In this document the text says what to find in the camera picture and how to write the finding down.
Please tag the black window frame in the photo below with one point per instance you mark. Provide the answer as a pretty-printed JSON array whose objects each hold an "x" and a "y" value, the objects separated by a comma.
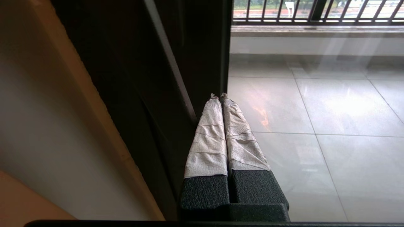
[{"x": 318, "y": 9}]

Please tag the grey stone window sill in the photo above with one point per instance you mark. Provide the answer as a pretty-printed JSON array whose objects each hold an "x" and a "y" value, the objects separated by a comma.
[{"x": 315, "y": 31}]

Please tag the black outer door frame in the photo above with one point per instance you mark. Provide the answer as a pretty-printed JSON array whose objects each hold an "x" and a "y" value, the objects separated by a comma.
[{"x": 110, "y": 63}]

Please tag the black balcony railing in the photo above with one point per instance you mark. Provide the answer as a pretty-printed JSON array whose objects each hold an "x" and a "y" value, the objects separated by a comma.
[{"x": 284, "y": 22}]

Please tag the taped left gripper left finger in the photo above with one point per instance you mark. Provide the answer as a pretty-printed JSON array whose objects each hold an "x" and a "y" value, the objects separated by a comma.
[{"x": 206, "y": 151}]

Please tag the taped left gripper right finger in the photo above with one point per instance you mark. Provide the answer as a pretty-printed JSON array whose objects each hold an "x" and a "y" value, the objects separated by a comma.
[{"x": 243, "y": 151}]

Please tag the black framed sliding glass door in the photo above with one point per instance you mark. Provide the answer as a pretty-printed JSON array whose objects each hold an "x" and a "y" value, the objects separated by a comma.
[{"x": 205, "y": 47}]

